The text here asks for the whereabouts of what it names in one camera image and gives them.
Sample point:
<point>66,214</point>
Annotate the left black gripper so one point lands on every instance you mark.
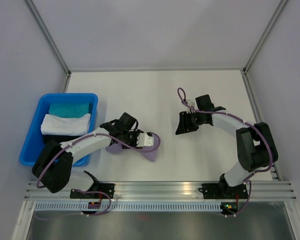
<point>135,133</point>

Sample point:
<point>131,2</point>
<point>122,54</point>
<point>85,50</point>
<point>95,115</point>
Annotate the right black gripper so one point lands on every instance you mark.
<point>183,127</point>

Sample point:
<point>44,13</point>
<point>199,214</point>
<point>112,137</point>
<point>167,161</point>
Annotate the purple t-shirt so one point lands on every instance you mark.
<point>148,153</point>

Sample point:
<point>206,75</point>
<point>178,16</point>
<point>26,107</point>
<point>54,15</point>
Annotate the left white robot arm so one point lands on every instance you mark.
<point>54,166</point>

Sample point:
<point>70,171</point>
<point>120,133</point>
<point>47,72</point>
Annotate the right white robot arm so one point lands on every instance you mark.
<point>255,147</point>

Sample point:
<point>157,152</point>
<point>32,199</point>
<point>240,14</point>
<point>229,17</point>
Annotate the black rolled t-shirt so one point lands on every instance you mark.
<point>58,138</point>

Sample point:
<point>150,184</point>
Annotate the teal rolled t-shirt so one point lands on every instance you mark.
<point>69,110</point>

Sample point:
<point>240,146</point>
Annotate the white rolled t-shirt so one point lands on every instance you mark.
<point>60,126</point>

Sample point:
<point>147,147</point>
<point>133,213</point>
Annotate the blue plastic bin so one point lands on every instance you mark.
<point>34,141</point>

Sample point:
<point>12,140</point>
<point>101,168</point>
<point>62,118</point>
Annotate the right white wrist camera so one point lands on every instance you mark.
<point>191,106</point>

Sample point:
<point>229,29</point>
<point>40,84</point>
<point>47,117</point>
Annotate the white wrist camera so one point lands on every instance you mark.
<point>144,140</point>
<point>191,106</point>

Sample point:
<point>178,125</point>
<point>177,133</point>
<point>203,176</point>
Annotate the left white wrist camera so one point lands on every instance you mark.
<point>144,140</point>

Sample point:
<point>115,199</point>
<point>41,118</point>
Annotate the right aluminium frame post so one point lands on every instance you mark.
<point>265,34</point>

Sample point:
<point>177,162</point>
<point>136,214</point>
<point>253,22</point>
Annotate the aluminium frame post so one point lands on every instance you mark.
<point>47,35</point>
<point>265,34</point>

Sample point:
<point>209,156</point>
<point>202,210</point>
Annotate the aluminium rail base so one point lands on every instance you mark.
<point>169,191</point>

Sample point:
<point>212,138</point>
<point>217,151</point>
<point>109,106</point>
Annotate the slotted white cable duct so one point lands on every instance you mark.
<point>135,206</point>

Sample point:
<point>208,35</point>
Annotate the left aluminium frame post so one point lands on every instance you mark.
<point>47,35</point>

